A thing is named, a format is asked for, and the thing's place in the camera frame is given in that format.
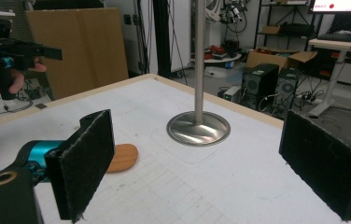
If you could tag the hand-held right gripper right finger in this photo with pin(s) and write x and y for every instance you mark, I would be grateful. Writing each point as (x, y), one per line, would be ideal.
(326, 165)

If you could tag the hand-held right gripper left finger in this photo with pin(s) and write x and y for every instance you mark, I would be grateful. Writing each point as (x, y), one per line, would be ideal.
(80, 168)

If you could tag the wooden spatula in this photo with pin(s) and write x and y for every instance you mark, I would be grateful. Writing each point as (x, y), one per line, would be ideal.
(124, 157)

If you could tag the large cardboard sheet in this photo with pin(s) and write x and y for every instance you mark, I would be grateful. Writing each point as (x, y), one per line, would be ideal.
(83, 49)

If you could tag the black computer tower green label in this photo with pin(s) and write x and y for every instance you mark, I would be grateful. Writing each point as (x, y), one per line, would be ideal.
(259, 84)

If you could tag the white grid mat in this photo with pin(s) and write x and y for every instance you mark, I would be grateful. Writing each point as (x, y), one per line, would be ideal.
(195, 186)

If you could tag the small white electronic box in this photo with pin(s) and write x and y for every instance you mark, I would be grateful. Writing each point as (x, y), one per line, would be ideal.
(232, 92)

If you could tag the white desk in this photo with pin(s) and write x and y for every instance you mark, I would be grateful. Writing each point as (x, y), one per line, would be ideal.
(335, 46)

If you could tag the open cardboard box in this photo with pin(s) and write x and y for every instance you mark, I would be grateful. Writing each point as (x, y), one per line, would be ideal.
(267, 57)

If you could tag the silver metal stand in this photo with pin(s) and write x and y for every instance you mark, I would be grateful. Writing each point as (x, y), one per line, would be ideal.
(199, 127)

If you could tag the black keyboard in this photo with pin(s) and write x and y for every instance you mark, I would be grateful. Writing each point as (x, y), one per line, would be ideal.
(348, 36)

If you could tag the black shelf rack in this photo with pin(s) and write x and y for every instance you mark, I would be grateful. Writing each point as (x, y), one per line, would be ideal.
(288, 29)

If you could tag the round white table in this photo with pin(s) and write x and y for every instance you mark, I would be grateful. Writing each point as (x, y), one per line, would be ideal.
(221, 58)

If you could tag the computer monitor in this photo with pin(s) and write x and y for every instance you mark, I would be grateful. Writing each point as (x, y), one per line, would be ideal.
(341, 5)

